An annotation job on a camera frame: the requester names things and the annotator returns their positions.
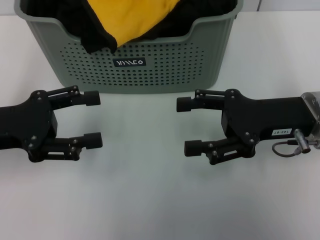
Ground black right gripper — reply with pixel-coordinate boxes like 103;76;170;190
176;88;317;166

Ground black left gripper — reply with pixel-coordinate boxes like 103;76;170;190
0;84;104;164

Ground yellow and grey towel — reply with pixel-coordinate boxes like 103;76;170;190
86;0;180;49

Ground grey-green perforated plastic storage box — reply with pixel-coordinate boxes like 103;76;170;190
14;0;245;95

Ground black cloth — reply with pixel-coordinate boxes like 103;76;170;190
19;0;236;55

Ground grey cable with metal plug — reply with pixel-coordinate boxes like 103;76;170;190
271;128;320;159

